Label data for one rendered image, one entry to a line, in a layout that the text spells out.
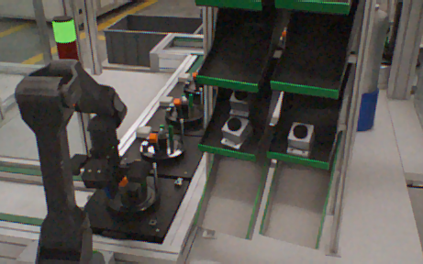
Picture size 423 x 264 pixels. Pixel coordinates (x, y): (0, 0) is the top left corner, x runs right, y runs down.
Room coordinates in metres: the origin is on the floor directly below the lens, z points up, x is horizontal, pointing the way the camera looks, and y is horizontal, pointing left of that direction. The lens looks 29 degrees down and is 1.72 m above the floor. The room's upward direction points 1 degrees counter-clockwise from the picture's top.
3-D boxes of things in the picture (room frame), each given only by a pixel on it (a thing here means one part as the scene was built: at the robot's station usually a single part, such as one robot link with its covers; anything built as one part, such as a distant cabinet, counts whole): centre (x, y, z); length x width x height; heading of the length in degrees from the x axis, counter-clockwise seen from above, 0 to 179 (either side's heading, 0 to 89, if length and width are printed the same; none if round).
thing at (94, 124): (0.90, 0.23, 1.25); 0.09 x 0.06 x 0.07; 174
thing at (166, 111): (1.50, 0.09, 1.01); 0.24 x 0.24 x 0.13; 77
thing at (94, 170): (0.84, 0.24, 1.17); 0.07 x 0.07 x 0.06; 80
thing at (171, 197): (1.01, 0.21, 0.96); 0.24 x 0.24 x 0.02; 77
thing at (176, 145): (1.26, 0.15, 1.01); 0.24 x 0.24 x 0.13; 77
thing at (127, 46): (3.15, 0.35, 0.73); 0.62 x 0.42 x 0.23; 77
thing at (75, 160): (0.90, 0.23, 1.18); 0.19 x 0.06 x 0.08; 77
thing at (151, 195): (1.01, 0.21, 0.98); 0.14 x 0.14 x 0.02
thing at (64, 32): (1.17, 0.37, 1.38); 0.05 x 0.05 x 0.05
